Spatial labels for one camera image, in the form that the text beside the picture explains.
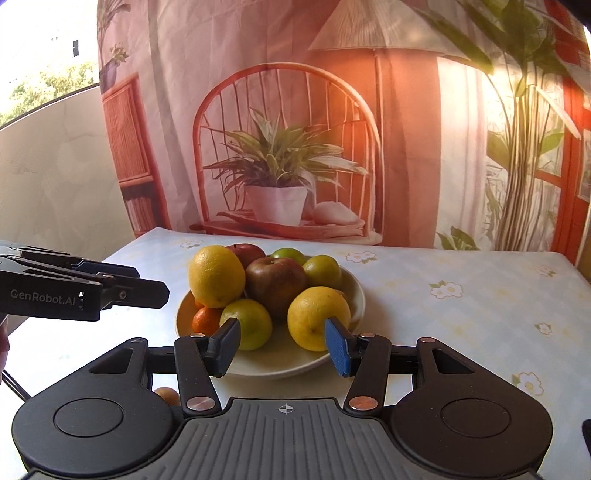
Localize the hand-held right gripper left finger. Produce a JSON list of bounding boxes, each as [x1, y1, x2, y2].
[[88, 318, 242, 416]]

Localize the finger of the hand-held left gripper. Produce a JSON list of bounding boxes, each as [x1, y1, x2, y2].
[[0, 244, 141, 280], [69, 271, 171, 315]]

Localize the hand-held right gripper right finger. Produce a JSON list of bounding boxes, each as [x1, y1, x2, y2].
[[324, 316, 481, 414]]

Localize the orange mandarin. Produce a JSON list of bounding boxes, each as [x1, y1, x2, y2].
[[191, 305, 224, 337]]

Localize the large green jujube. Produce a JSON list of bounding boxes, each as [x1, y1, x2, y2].
[[219, 298, 273, 352]]

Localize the yellow citrus fruit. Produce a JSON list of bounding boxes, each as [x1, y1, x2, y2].
[[287, 285, 352, 352], [187, 246, 247, 309]]

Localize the cream ceramic plate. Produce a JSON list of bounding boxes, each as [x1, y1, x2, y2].
[[175, 262, 367, 380]]

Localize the brownish red apple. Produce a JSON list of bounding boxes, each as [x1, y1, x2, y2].
[[245, 257, 309, 324]]

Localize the yellow-green jujube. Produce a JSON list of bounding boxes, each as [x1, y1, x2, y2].
[[302, 254, 343, 291]]

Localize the floral tablecloth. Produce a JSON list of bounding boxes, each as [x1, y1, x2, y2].
[[0, 226, 591, 480]]

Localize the green trees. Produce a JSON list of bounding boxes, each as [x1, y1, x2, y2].
[[0, 61, 101, 126]]

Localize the printed backdrop cloth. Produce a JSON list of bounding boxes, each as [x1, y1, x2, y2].
[[95, 0, 591, 267]]

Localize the black cable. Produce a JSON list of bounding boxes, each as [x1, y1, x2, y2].
[[0, 369, 31, 400]]

